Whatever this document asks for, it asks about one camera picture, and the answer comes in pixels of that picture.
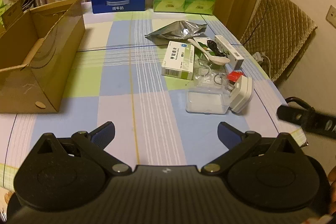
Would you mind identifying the single square wall socket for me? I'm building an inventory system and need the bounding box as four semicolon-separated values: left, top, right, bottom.
325;5;336;29

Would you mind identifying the long white ointment box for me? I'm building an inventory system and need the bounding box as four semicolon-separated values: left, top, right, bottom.
214;35;244;69

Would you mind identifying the brown cardboard box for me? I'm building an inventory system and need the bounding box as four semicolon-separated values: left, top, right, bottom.
0;0;86;114

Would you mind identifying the black coiled cable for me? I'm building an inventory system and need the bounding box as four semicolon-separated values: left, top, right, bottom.
206;40;227;58

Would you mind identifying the small red object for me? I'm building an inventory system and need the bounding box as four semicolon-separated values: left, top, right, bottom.
227;70;244;83

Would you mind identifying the dark blue milk carton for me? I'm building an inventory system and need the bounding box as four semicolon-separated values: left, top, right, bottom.
91;0;146;14

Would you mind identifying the green and white carton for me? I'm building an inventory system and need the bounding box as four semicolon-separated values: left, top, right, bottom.
194;36;229;65

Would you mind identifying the white power adapter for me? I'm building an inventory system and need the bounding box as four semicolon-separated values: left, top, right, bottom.
227;75;254;113

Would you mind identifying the white power strip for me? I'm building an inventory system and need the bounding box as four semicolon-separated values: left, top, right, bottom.
252;52;271;65

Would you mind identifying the clear plastic box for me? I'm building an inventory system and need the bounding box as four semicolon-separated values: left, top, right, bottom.
186;81;233;115

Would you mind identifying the wire holder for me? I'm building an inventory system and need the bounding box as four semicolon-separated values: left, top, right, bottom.
193;59;229;88

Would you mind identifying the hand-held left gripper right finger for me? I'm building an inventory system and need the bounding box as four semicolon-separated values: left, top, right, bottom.
201;121;306;176

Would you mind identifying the white plastic spoon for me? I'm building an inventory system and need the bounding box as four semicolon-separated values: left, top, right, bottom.
187;38;230;65

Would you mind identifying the white medicine box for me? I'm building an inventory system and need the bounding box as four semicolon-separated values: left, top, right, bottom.
161;41;195;80

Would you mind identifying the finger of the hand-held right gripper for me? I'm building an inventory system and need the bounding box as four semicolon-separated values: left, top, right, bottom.
277;105;336;139

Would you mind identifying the small yellow-brown carton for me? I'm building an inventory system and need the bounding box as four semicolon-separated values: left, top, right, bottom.
3;0;30;29

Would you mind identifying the checked cloth desktop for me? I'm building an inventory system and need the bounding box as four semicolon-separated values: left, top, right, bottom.
0;2;307;190

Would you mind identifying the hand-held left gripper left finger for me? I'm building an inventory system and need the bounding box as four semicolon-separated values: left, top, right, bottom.
37;121;133;177

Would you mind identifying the loose green packet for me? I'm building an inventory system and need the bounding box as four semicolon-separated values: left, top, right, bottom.
0;0;12;28

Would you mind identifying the silver foil bag green leaf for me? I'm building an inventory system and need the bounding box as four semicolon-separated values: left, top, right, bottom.
144;21;208;41

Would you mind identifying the black curved tube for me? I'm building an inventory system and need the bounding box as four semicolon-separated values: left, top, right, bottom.
285;96;315;110

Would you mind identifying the chair with quilted cover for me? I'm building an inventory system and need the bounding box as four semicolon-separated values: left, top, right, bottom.
239;0;318;83

